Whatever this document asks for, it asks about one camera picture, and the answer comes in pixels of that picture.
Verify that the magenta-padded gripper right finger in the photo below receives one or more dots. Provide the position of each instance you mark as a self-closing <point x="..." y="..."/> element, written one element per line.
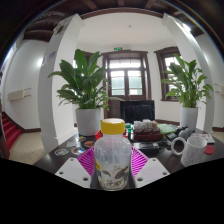
<point x="150" y="171"/>

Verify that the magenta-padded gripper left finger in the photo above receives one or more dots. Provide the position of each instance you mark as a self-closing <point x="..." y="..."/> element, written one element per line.
<point x="75" y="171"/>

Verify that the clear yellow-capped drink bottle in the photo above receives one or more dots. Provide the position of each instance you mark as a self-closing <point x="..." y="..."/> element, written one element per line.
<point x="112" y="156"/>

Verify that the round printed sticker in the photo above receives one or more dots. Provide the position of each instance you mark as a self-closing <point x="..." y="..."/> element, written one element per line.
<point x="89" y="144"/>
<point x="61" y="152"/>
<point x="77" y="151"/>

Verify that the black flat device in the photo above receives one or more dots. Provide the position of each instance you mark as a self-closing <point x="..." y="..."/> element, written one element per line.
<point x="147" y="147"/>

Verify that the brown tray of white items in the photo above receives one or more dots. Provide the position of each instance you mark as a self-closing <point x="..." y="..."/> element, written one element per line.
<point x="145" y="130"/>

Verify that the white speckled mug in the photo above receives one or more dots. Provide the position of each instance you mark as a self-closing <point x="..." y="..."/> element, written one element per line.
<point x="195" y="151"/>

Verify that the grey round ball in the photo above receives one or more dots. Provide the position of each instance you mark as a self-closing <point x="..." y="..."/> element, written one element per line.
<point x="189" y="132"/>
<point x="183" y="134"/>

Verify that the black office chair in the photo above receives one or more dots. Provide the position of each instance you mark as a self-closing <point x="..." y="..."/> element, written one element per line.
<point x="137" y="111"/>

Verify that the flat round red coaster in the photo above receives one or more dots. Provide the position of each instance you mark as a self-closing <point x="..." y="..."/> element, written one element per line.
<point x="209" y="149"/>

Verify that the white printed paper sheet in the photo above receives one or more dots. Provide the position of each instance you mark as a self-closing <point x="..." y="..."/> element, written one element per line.
<point x="205" y="137"/>

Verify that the red carpeted staircase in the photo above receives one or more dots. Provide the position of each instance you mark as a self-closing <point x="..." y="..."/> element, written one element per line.
<point x="10" y="131"/>

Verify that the potted leafy plant white pot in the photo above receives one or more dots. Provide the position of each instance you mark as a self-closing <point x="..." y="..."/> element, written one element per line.
<point x="87" y="90"/>
<point x="188" y="90"/>

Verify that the dark wooden glazed double door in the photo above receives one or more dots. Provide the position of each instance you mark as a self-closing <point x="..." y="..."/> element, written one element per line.
<point x="126" y="76"/>

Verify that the dark wooden framed window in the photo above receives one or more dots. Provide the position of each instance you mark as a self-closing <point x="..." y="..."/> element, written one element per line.
<point x="168" y="66"/>

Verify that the paper notice on pillar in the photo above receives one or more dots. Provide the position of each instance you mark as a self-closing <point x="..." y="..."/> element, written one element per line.
<point x="48" y="58"/>

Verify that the green exit sign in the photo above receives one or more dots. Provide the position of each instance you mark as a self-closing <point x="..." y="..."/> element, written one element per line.
<point x="117" y="48"/>

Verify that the white wall radiator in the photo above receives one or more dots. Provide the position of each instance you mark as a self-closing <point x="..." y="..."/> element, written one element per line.
<point x="16" y="95"/>
<point x="220" y="89"/>

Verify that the pillar wall lamp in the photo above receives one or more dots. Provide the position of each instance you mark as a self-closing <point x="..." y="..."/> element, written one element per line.
<point x="187" y="27"/>
<point x="58" y="28"/>

